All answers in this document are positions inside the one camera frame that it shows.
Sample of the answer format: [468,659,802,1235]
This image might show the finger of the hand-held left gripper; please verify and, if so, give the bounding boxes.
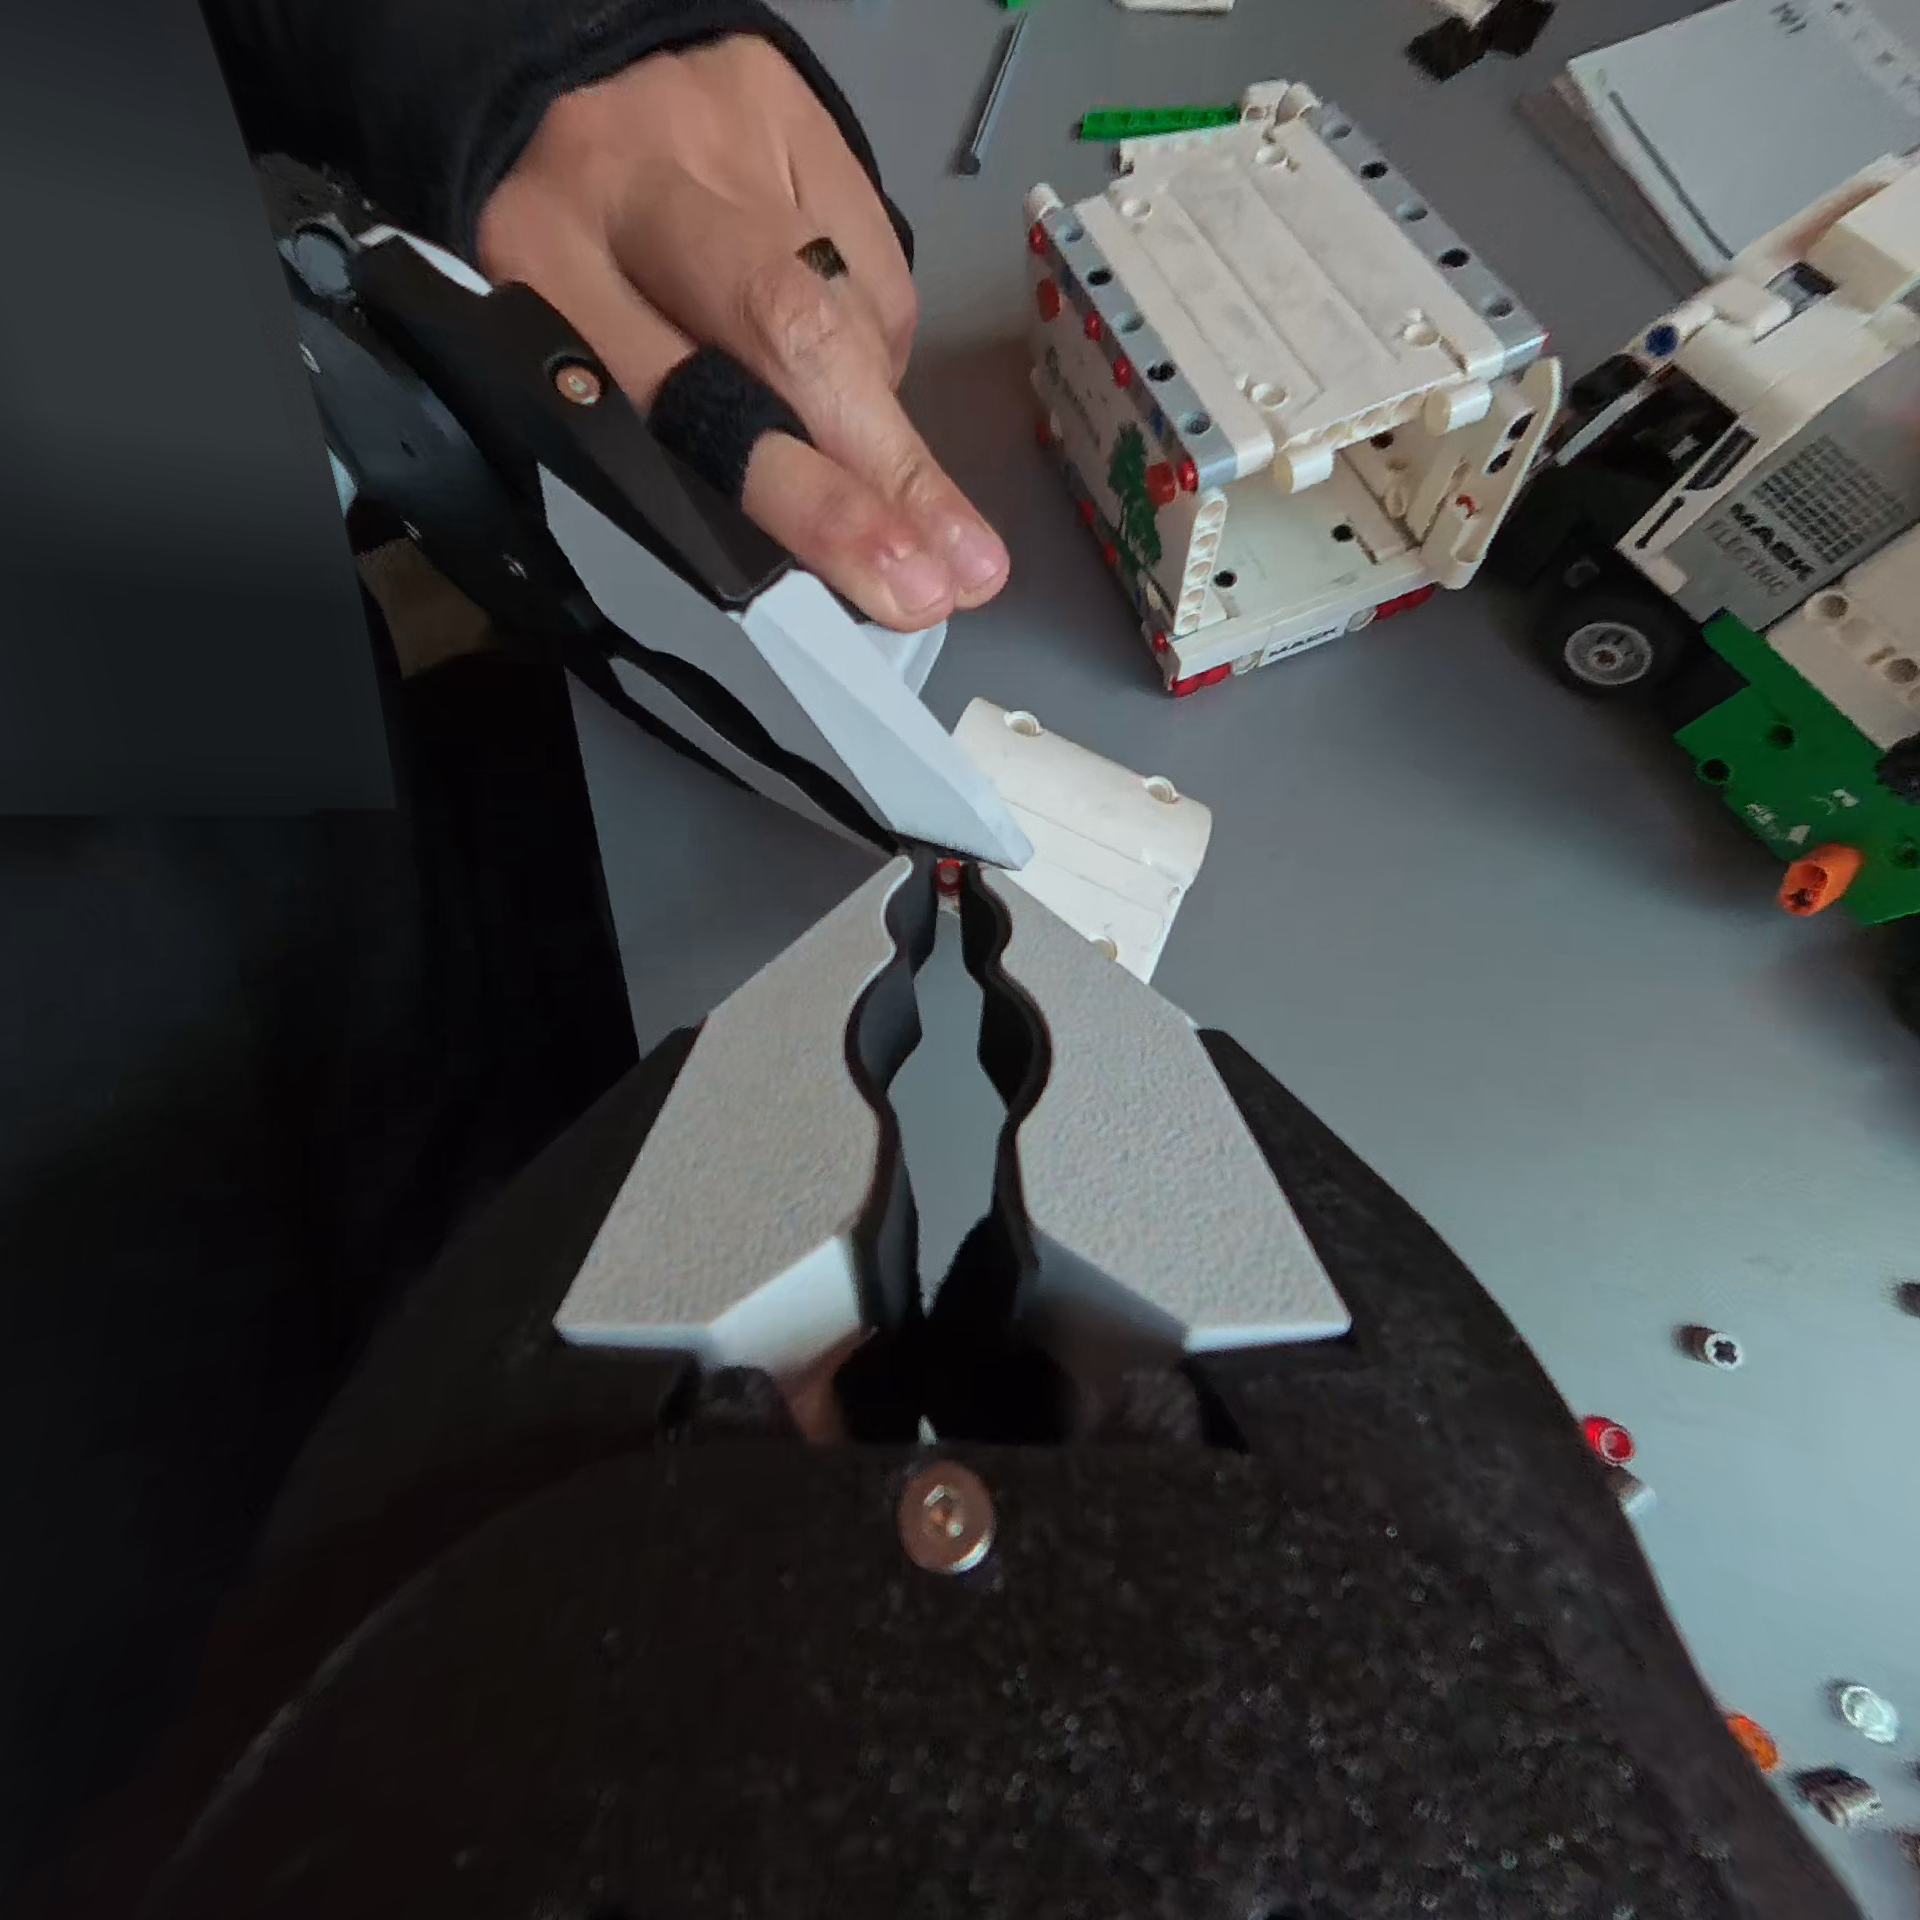
[596,647,904,859]
[538,463,1039,879]

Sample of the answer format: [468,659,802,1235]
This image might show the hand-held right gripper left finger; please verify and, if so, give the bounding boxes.
[550,858,928,1379]

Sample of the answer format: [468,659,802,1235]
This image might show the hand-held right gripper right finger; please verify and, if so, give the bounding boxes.
[957,871,1356,1354]

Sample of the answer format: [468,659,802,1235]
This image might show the white curved lego panel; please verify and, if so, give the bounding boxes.
[950,697,1213,986]

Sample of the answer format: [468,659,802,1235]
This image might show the lego instruction booklet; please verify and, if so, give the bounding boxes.
[1523,0,1920,301]

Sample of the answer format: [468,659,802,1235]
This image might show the scattered small lego pieces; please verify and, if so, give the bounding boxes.
[1582,1276,1920,1829]

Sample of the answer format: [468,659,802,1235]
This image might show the white lego container body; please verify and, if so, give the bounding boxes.
[1023,83,1562,699]

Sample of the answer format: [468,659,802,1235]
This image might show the long grey lego axle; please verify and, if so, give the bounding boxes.
[959,12,1030,176]

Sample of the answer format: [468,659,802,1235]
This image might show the green lego beam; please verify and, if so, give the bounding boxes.
[1077,100,1246,147]

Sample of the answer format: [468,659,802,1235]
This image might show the white lego beam black end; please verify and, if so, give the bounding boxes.
[1410,0,1556,81]

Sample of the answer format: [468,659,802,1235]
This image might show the white green lego truck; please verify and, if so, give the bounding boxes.
[1486,151,1920,1037]

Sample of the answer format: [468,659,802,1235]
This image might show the person's left hand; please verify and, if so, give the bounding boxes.
[472,27,1013,636]

